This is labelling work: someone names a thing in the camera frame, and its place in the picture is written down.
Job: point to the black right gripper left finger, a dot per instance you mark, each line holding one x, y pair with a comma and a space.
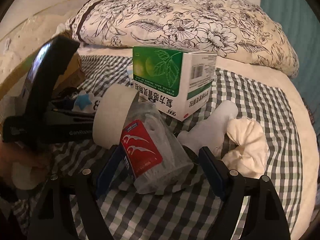
107, 169

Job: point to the cream scrunchie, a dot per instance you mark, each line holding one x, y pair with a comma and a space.
249, 157

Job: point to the checkered bed sheet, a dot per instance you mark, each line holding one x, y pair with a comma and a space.
187, 209

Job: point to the floral duvet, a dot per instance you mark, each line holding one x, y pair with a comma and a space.
234, 29

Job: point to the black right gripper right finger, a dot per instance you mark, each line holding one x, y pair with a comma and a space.
216, 173

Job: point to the clear bag with red card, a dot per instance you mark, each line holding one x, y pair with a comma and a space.
153, 155

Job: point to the white toy with blue star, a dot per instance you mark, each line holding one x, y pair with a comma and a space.
86, 103

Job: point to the green white medicine box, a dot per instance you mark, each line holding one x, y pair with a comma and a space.
178, 82

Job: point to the white tape roll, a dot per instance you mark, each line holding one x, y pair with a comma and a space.
111, 114

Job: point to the teal curtain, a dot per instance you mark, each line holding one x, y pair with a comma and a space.
301, 27

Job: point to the brown cardboard box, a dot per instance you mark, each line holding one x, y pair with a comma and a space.
13, 75

